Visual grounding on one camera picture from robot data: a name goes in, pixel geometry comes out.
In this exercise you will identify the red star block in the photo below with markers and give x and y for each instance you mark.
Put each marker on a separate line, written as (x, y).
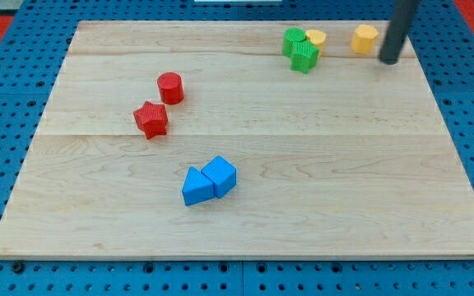
(151, 119)

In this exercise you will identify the green star block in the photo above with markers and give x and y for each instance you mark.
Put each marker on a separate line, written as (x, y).
(304, 56)

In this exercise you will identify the yellow heart block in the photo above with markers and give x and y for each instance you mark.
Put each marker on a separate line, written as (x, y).
(317, 38)

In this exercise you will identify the blue cube block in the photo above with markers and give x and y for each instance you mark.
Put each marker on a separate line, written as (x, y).
(222, 174)

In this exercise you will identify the blue triangle block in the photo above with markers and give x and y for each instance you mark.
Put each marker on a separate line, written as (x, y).
(197, 187)

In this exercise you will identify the wooden board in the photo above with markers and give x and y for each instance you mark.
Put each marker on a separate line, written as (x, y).
(350, 161)

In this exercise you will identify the red cylinder block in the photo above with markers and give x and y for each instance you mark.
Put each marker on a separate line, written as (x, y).
(170, 87)

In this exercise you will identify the green cylinder block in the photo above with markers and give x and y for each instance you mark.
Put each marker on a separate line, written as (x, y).
(292, 36)

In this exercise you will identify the yellow hexagon block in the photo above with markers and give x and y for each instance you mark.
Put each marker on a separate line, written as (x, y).
(364, 39)

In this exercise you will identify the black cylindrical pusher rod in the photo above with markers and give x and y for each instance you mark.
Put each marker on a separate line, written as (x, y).
(404, 14)

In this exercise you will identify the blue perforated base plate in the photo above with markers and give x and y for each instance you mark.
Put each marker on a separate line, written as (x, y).
(31, 53)

